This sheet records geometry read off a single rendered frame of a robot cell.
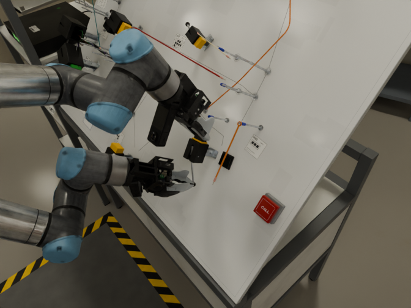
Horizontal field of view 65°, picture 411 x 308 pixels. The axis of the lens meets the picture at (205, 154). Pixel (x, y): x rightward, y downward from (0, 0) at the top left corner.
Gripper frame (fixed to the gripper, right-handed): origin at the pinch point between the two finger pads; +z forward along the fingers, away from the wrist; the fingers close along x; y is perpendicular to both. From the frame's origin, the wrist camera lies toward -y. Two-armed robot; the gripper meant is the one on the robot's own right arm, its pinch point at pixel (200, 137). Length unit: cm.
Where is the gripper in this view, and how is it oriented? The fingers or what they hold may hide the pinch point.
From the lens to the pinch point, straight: 88.1
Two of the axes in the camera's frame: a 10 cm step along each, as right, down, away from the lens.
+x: -7.0, -4.0, 5.8
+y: 5.7, -8.2, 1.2
